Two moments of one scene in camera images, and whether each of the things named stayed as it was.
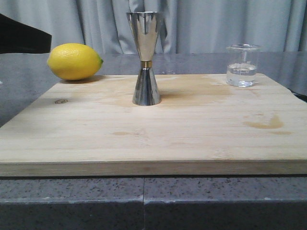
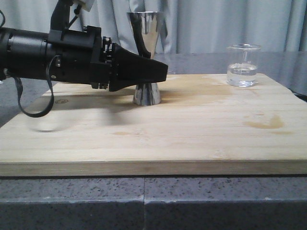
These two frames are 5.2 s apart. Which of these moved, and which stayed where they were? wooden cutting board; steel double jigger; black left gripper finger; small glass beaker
Moved: black left gripper finger
Stayed: small glass beaker; wooden cutting board; steel double jigger
